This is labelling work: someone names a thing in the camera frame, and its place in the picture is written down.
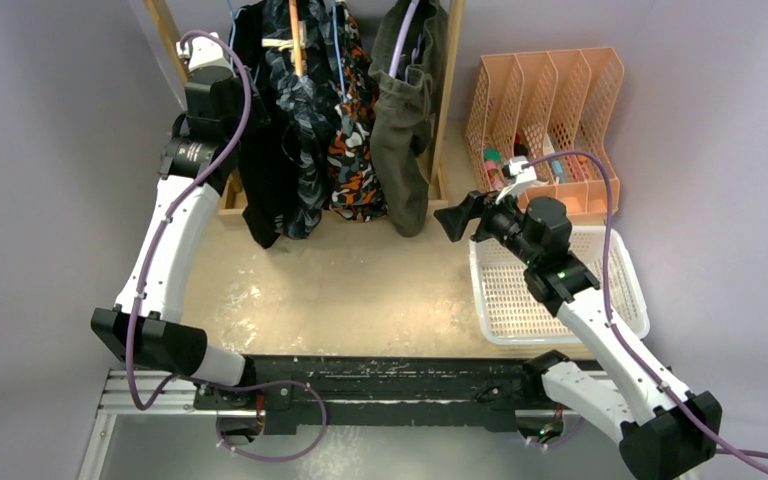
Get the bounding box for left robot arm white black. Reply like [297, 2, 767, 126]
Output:
[91, 66, 258, 409]

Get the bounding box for wooden clothes rack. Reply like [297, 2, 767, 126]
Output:
[131, 0, 466, 212]

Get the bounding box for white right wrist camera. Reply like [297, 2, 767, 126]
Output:
[495, 156, 539, 204]

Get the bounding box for items in file organizer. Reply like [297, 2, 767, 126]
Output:
[482, 135, 590, 190]

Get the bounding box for white plastic basket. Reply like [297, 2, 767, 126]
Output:
[468, 230, 651, 347]

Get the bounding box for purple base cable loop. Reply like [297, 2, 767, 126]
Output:
[214, 380, 329, 464]

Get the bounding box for orange plastic file organizer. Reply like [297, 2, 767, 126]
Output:
[463, 47, 625, 224]

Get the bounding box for black shorts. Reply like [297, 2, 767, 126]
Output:
[230, 5, 293, 250]

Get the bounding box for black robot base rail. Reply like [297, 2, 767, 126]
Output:
[194, 350, 566, 435]

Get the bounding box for orange plastic hanger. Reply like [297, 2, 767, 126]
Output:
[288, 0, 304, 77]

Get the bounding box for orange camouflage shorts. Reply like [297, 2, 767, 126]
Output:
[327, 1, 387, 222]

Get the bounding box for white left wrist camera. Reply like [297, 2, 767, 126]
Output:
[177, 32, 231, 79]

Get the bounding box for light blue wire hanger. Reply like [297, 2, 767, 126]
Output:
[226, 1, 268, 89]

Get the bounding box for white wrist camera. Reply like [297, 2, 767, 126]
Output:
[495, 156, 539, 204]
[177, 32, 231, 79]

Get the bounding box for aluminium frame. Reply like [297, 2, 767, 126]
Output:
[76, 369, 683, 480]

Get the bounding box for purple plastic hanger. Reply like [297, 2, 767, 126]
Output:
[388, 0, 420, 78]

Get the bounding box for olive green shorts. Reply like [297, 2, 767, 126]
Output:
[368, 1, 448, 237]

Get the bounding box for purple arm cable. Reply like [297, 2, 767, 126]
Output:
[526, 149, 768, 478]
[124, 29, 254, 412]

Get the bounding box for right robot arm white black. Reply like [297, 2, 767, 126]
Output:
[434, 191, 722, 479]

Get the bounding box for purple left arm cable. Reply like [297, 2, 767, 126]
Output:
[124, 29, 254, 412]

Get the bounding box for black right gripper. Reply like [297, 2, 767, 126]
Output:
[435, 184, 541, 266]

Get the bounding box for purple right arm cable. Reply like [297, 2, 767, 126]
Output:
[526, 149, 768, 478]

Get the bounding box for dark leaf-print shorts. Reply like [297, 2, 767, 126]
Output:
[265, 1, 340, 239]

